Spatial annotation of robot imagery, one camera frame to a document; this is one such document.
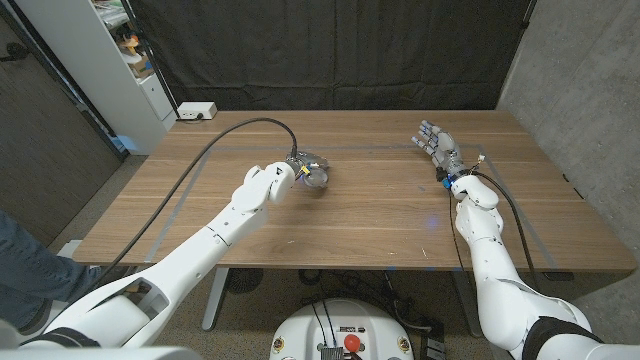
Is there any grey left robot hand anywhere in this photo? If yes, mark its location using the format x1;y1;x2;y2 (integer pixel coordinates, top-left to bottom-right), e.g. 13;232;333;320
284;152;331;190

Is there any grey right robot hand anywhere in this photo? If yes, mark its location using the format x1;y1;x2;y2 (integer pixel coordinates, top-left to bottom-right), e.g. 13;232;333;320
411;119;470;181

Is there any white round jar lid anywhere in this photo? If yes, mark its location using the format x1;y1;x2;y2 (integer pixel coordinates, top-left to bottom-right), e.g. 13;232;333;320
304;167;329;189

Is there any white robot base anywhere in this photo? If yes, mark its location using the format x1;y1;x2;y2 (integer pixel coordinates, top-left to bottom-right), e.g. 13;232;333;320
269;298;415;360

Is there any black backdrop curtain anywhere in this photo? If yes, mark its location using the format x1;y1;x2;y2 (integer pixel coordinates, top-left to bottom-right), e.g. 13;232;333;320
128;0;539;112

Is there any white power strip box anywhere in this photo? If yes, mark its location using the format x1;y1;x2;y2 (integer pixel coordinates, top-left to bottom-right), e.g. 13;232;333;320
177;101;218;121

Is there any black round floor fan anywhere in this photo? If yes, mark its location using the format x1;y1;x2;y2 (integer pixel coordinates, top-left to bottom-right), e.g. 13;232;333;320
224;268;265;295

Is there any white table leg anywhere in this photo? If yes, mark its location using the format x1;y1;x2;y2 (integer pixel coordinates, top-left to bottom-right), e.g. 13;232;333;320
201;268;230;332
452;269;481;339

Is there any black curtain stand pole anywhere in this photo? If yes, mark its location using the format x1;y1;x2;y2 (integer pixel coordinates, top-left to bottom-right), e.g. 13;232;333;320
121;0;180;119

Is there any small cardboard box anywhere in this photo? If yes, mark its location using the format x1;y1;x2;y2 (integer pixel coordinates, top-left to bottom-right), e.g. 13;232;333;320
128;53;155;79

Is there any black power adapter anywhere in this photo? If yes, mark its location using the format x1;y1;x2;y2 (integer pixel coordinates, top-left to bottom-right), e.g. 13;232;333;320
419;322;446;360

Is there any orange toy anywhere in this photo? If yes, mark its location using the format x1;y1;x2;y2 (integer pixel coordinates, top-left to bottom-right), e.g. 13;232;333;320
119;34;142;56

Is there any white shelf cabinet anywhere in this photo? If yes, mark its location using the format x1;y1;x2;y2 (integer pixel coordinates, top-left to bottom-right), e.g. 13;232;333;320
14;0;179;156

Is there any dark grey shoe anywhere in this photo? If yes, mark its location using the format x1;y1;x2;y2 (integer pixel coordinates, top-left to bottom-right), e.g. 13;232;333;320
87;266;129;284
17;299;54;335

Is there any dark wooden door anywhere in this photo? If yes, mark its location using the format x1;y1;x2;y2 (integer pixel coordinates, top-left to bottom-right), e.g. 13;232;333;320
0;9;124;241

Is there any person's leg in blue jeans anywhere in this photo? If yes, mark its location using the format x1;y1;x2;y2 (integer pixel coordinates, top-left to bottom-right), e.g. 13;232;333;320
0;209;101;329

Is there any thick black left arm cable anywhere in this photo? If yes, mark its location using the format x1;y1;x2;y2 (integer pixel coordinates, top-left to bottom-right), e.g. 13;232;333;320
74;117;299;301

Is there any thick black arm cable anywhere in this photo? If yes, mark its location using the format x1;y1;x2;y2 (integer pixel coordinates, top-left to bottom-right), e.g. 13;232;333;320
472;169;544;294
74;117;299;301

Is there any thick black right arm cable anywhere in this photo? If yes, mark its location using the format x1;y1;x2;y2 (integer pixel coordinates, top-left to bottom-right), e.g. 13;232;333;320
472;169;544;294

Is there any black door handle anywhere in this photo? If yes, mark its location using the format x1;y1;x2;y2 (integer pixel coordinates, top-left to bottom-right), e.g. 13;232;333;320
0;42;30;64

